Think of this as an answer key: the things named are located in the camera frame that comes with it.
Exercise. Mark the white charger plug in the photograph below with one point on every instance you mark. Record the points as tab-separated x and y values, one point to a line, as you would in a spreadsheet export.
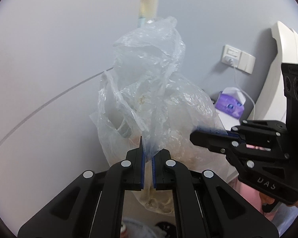
230	60

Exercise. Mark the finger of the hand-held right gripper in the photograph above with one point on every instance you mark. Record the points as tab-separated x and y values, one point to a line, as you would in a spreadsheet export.
208	140
258	130

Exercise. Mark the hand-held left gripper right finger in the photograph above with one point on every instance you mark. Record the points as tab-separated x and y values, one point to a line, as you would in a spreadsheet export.
154	176

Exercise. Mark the person's right hand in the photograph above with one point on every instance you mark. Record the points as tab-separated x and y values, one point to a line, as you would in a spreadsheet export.
264	198

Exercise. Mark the white wall socket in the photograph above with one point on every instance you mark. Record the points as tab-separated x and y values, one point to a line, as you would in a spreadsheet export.
229	53

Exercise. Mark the white wall switch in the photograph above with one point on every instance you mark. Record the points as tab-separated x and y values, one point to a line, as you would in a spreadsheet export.
247	63

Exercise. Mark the pink blanket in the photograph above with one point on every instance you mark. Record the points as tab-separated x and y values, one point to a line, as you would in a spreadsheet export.
248	195

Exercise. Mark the white headboard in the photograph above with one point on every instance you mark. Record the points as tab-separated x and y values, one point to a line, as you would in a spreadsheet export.
288	49

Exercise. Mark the purple tissue pack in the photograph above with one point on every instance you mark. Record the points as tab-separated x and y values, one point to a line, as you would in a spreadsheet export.
229	105

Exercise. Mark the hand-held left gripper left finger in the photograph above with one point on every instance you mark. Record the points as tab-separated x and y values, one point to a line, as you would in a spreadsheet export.
142	173

